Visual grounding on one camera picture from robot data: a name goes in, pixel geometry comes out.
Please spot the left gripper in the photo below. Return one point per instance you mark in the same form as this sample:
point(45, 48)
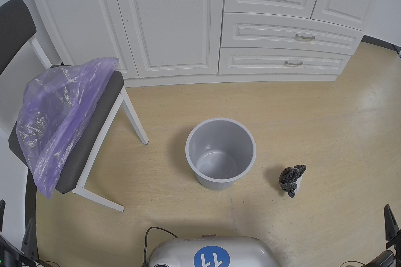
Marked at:
point(12, 254)

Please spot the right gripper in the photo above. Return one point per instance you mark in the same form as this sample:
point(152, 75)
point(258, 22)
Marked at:
point(387, 259)

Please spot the purple plastic bag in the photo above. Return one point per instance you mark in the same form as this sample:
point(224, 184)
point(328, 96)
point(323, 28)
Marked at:
point(56, 112)

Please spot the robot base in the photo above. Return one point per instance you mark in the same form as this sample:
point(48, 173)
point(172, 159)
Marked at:
point(238, 253)

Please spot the crumpled black plastic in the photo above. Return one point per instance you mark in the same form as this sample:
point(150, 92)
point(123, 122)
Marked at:
point(289, 178)

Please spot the white trash bin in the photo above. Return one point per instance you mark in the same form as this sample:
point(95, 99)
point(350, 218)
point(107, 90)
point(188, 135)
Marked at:
point(219, 146)

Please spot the crumpled white paper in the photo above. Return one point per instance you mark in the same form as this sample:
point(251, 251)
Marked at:
point(299, 185)

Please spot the dark grey white-legged chair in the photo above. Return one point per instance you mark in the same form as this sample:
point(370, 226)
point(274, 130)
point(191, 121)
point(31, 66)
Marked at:
point(94, 125)

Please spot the white wardrobe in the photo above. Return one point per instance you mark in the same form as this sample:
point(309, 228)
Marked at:
point(175, 9)

